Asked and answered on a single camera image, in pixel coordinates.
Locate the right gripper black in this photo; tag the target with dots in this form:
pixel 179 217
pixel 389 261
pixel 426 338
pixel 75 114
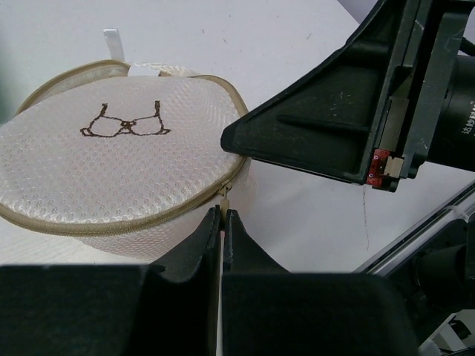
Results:
pixel 429 115

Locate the aluminium frame rail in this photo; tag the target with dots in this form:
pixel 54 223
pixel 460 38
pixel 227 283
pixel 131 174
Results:
pixel 458 207

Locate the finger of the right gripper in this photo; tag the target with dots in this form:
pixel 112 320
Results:
pixel 327 123

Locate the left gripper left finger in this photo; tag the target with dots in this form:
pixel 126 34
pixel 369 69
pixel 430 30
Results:
pixel 167 307

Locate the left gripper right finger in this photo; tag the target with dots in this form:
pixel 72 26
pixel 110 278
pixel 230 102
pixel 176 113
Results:
pixel 267 310

